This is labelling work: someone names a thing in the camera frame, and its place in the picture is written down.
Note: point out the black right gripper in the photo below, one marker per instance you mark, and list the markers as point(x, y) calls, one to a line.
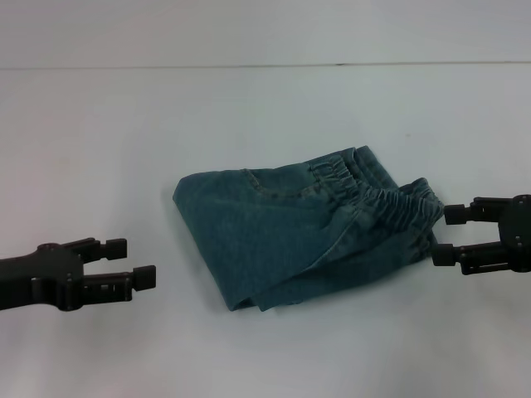
point(518, 236)

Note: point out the blue denim shorts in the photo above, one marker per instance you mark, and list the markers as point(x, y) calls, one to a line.
point(269, 232)

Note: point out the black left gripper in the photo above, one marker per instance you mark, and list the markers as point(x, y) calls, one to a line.
point(41, 278)

